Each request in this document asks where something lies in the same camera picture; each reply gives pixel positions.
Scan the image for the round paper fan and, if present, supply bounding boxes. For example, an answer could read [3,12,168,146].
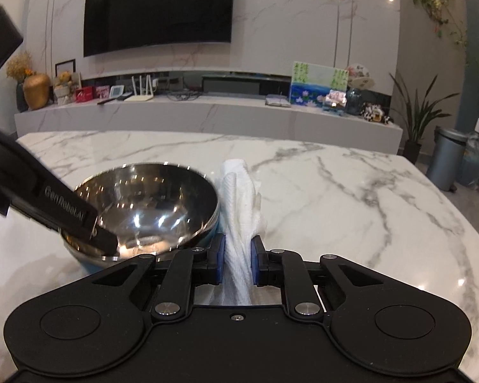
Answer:
[345,63,378,89]

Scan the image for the stainless steel bowl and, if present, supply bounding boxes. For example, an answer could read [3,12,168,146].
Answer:
[62,162,224,276]

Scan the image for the teddy bear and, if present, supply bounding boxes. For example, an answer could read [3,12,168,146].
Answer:
[53,71,75,107]

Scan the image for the black picture frame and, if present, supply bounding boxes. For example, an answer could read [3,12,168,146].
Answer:
[55,58,77,87]

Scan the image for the white cloth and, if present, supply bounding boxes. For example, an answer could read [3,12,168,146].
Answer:
[213,159,268,307]

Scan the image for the black and white cow toy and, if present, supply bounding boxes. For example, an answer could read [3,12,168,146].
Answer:
[361,102,392,124]

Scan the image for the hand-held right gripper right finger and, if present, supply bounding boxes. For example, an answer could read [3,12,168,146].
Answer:
[251,235,384,322]

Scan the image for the lotus pond painting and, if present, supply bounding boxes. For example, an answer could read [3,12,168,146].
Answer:
[289,61,349,109]

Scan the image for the grey notebook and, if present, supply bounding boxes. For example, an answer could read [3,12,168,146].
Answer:
[265,93,292,108]

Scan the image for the black television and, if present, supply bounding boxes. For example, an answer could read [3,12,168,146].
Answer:
[82,0,236,57]

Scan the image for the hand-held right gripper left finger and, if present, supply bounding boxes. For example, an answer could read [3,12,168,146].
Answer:
[90,233,226,321]

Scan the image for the long-leaf potted plant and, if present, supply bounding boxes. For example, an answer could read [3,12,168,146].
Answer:
[389,71,460,164]

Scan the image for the white router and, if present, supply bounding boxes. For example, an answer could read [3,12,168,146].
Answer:
[125,74,155,103]

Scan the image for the dark glass jar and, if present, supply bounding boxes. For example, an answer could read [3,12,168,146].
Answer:
[345,88,365,115]

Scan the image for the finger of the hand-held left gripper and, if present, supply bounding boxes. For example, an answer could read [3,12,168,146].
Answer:
[59,225,119,257]

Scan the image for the hanging vine plant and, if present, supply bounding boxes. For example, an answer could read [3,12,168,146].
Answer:
[413,0,468,49]

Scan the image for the gold vase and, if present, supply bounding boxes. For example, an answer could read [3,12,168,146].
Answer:
[22,72,50,111]

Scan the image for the small framed photo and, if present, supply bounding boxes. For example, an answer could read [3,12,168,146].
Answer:
[323,89,346,113]

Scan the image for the dried yellow flowers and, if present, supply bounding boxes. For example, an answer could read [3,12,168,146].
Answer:
[5,51,35,83]

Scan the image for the grey metal trash can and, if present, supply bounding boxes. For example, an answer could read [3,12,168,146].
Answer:
[426,126,470,192]

